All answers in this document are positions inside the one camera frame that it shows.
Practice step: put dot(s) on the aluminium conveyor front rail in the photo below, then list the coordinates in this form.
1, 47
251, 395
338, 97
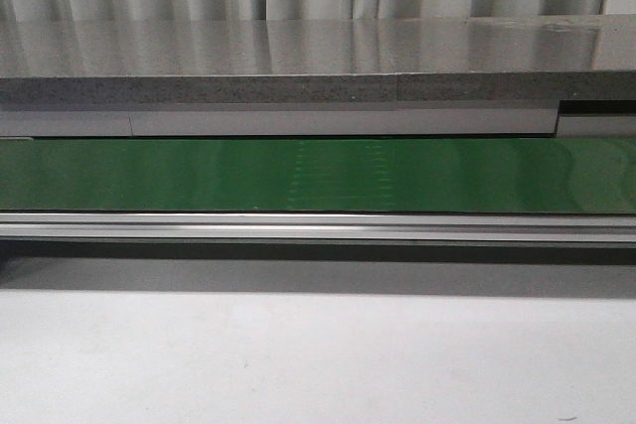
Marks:
610, 229

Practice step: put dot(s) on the green conveyor belt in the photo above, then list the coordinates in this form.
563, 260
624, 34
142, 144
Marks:
447, 175

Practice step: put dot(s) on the grey stone slab table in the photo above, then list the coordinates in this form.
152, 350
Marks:
163, 61

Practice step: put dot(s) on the grey conveyor rear rail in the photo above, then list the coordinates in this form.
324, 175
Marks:
568, 118

